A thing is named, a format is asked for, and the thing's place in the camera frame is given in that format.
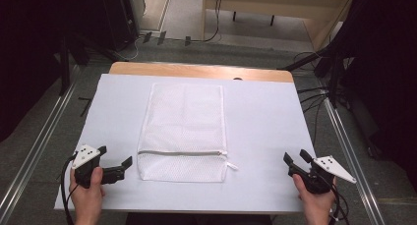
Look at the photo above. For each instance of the metal floor rail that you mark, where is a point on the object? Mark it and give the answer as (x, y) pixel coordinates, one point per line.
(36, 149)
(352, 159)

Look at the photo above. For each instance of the person's left hand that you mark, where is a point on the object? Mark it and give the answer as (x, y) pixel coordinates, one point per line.
(86, 200)

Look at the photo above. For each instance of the white mesh laundry bag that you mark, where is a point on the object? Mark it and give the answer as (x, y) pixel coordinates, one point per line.
(183, 126)

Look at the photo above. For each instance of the white table cover sheet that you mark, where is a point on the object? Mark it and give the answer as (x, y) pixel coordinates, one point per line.
(262, 126)

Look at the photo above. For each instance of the person's right hand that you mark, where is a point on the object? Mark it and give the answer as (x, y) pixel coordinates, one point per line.
(317, 205)

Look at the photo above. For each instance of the black metal stand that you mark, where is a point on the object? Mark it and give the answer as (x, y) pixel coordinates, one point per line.
(64, 67)

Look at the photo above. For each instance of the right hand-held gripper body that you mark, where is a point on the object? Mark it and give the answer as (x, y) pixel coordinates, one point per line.
(329, 166)

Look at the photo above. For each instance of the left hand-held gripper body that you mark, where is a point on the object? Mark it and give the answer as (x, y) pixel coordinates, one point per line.
(86, 157)

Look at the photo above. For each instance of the black curtain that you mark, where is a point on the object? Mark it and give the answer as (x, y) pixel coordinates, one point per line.
(29, 48)
(387, 71)

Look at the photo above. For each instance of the black computer tower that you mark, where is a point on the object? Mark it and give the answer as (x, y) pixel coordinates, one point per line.
(119, 18)

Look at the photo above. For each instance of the light wooden platform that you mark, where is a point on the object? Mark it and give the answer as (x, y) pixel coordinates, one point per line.
(278, 4)

